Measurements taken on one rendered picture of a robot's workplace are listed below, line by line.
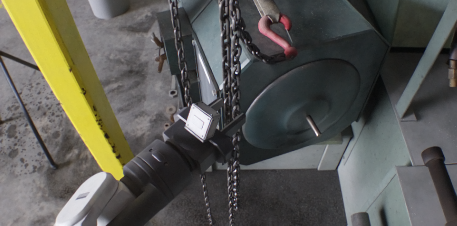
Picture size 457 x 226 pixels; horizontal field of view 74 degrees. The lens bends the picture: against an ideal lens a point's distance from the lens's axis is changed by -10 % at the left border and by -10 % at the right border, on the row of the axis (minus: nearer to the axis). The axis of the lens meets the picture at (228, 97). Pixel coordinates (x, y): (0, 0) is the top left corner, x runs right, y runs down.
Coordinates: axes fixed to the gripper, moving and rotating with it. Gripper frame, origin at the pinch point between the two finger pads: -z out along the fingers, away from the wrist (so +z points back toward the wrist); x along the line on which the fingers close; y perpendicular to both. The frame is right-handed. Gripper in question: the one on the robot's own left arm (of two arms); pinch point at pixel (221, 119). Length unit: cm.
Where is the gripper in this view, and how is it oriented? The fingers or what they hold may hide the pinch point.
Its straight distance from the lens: 58.2
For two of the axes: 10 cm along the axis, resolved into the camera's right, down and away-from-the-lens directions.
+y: -0.2, -6.4, -7.6
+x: 7.4, 5.0, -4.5
